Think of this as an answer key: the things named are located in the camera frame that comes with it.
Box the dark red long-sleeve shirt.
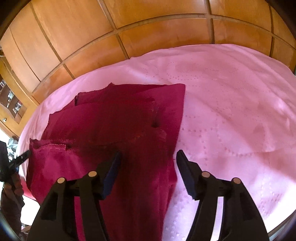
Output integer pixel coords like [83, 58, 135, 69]
[26, 84, 185, 240]

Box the person's left hand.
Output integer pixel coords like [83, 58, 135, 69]
[1, 173, 24, 235]

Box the pink quilted bedspread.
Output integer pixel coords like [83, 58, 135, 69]
[18, 44, 295, 240]

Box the brown wooden wardrobe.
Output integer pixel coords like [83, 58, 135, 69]
[1, 1, 295, 103]

